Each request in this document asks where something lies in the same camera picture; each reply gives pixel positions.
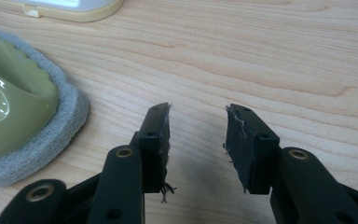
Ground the grey felt coaster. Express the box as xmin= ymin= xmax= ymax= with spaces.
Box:
xmin=0 ymin=30 xmax=90 ymax=188

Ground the cream plastic tray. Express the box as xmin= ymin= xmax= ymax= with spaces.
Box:
xmin=0 ymin=0 xmax=126 ymax=23

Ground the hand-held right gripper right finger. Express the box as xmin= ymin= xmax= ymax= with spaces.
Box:
xmin=223 ymin=104 xmax=358 ymax=224

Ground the green ceramic dish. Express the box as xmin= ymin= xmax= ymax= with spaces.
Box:
xmin=0 ymin=33 xmax=60 ymax=161

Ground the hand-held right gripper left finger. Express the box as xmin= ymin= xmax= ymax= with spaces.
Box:
xmin=87 ymin=102 xmax=177 ymax=224

